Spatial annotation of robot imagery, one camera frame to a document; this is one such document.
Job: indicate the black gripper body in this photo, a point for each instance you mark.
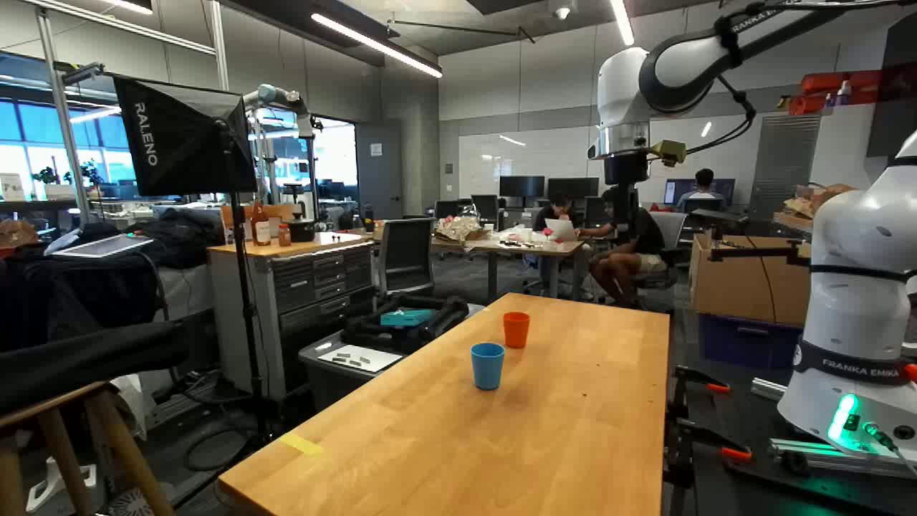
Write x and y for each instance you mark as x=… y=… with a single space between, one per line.
x=626 y=171

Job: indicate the blue plastic cup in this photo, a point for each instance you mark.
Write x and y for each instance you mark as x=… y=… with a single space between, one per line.
x=489 y=369

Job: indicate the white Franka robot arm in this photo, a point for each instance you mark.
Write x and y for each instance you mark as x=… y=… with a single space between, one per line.
x=854 y=288

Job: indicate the orange plastic cup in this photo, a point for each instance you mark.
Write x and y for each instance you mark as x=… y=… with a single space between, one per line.
x=517 y=332

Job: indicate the blue lit computer monitor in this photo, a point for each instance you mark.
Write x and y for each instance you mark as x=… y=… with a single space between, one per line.
x=674 y=191

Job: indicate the dark computer monitor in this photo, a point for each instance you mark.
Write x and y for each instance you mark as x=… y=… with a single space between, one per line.
x=575 y=191
x=523 y=189

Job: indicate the seated person in dark shirt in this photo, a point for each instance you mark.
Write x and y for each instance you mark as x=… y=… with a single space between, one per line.
x=633 y=259

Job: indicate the person at computer monitor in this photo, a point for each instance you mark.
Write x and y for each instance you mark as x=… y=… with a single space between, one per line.
x=702 y=191

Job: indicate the cluttered wooden work table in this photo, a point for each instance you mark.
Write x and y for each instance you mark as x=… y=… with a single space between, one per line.
x=519 y=249

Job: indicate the large cardboard box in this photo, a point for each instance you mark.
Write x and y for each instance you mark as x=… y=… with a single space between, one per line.
x=745 y=283

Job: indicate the short ceiling light strip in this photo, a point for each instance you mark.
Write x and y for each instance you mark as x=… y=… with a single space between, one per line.
x=623 y=21

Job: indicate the blue storage bin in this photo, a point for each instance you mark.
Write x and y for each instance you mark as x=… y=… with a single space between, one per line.
x=745 y=345

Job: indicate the red storage boxes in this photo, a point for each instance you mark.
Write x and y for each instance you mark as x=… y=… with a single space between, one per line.
x=833 y=93

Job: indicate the grey door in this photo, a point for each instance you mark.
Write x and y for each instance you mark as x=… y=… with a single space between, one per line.
x=381 y=171

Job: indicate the black bag with teal item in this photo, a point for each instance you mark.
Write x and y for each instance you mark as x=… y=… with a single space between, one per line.
x=406 y=320

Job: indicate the long ceiling light strip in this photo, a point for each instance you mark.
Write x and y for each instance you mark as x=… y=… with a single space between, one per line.
x=377 y=44

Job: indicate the grey equipment case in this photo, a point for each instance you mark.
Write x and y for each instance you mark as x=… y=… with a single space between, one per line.
x=345 y=366

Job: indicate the grey tool cabinet wood top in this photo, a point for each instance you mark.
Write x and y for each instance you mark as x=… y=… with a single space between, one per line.
x=304 y=296

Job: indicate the orange bottles on cabinet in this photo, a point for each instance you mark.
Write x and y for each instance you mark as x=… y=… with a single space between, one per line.
x=270 y=229

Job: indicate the black light stand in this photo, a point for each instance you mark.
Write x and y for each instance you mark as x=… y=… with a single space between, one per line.
x=248 y=296

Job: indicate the yellow tape strip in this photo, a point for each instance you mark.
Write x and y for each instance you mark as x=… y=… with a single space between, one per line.
x=301 y=445

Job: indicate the black softbox light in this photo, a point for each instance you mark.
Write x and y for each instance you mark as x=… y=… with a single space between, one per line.
x=188 y=138

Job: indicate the black cloth pile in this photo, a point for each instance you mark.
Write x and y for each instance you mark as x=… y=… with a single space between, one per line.
x=75 y=316

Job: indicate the metal vertical pole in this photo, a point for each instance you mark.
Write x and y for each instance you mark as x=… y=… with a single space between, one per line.
x=63 y=124

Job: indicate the wooden stool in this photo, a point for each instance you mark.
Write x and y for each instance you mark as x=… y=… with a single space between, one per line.
x=66 y=431

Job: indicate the white wall whiteboard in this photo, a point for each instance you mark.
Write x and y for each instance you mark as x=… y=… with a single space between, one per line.
x=525 y=154

